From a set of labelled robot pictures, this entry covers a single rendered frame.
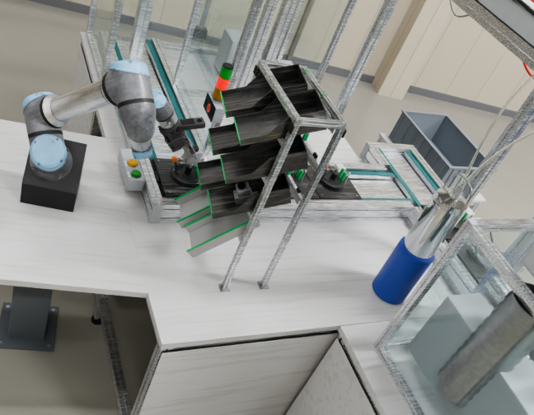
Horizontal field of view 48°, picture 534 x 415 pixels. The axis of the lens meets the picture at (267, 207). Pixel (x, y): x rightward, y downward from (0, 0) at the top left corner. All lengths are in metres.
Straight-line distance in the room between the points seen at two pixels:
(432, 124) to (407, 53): 1.92
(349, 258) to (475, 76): 4.64
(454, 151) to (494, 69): 2.83
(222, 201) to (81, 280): 0.57
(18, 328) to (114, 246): 0.84
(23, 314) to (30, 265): 0.72
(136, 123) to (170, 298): 0.68
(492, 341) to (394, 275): 0.69
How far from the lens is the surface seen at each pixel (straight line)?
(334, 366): 2.49
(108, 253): 2.32
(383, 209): 2.99
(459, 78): 7.02
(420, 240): 2.43
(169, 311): 2.19
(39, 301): 2.86
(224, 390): 2.53
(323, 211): 2.79
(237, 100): 2.07
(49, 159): 2.17
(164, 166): 2.60
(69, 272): 2.24
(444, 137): 4.51
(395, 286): 2.57
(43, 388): 2.97
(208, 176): 2.23
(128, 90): 1.92
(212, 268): 2.38
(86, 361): 3.06
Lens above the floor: 2.53
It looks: 37 degrees down
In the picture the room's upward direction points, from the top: 24 degrees clockwise
